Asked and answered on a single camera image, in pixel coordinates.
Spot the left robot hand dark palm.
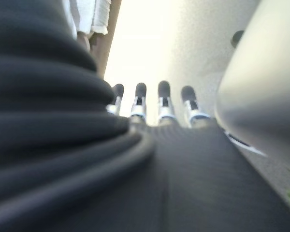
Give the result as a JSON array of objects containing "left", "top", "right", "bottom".
[{"left": 4, "top": 81, "right": 290, "bottom": 232}]

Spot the white duvet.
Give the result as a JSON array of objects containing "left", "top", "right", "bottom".
[{"left": 62, "top": 0, "right": 112, "bottom": 35}]

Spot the brown upholstered bed base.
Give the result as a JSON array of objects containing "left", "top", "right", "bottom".
[{"left": 76, "top": 0, "right": 123, "bottom": 79}]

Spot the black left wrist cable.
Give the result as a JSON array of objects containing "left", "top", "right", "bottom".
[{"left": 0, "top": 0, "right": 158, "bottom": 232}]

